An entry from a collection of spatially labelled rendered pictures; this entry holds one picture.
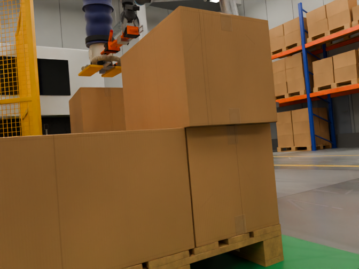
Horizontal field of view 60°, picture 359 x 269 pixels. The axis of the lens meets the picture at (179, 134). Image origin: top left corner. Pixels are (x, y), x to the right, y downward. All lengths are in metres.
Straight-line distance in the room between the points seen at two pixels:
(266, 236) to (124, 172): 0.62
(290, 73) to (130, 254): 9.37
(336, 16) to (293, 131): 3.29
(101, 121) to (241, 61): 1.37
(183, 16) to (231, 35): 0.20
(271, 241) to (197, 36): 0.81
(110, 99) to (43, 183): 1.53
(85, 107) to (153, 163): 1.39
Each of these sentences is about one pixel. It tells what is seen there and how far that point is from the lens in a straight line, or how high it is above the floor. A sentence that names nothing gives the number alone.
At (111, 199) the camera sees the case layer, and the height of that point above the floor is 0.35.
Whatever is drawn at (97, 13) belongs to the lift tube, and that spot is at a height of 1.53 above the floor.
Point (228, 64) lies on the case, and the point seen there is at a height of 0.76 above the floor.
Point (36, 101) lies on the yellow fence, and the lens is 2.96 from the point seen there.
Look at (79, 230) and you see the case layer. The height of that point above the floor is 0.28.
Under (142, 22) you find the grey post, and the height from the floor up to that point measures 2.70.
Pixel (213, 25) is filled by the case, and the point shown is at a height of 0.89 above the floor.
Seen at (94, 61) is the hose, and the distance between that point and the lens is 2.41.
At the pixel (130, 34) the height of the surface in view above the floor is 1.19.
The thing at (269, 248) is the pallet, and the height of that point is 0.06.
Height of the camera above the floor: 0.49
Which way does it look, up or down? 2 degrees up
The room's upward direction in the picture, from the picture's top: 5 degrees counter-clockwise
